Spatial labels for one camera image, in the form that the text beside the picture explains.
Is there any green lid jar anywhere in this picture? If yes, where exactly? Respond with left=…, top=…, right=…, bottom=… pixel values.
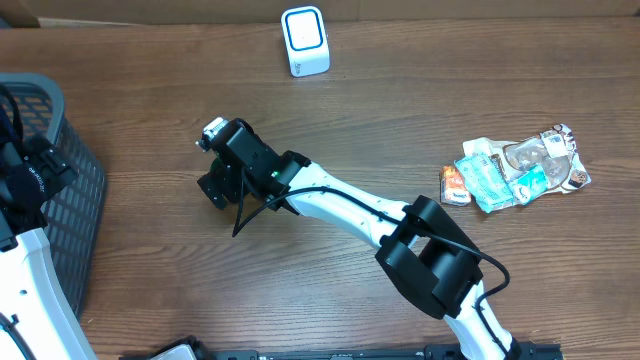
left=210, top=157, right=225, bottom=173

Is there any orange small box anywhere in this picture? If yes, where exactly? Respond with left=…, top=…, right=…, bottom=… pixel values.
left=440, top=165, right=472, bottom=206

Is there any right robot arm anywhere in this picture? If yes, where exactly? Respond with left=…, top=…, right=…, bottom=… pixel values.
left=195, top=117, right=522, bottom=359

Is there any brown white snack bag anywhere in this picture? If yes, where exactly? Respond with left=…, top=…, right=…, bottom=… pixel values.
left=462, top=124, right=591, bottom=194

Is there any grey plastic basket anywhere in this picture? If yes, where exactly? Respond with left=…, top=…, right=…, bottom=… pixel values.
left=1, top=73, right=107, bottom=317

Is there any teal tissue pack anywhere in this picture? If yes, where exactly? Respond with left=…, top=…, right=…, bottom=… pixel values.
left=454, top=154, right=515, bottom=213

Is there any white barcode scanner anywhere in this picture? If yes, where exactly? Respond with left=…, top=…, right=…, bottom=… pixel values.
left=281, top=6, right=331, bottom=78

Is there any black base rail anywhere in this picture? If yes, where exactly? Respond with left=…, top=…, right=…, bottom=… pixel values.
left=119, top=342, right=566, bottom=360

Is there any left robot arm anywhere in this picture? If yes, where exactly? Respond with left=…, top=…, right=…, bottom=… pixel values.
left=1, top=74, right=106, bottom=359

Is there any teal white small carton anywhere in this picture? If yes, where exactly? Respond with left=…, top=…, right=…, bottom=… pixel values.
left=508, top=165, right=548, bottom=205

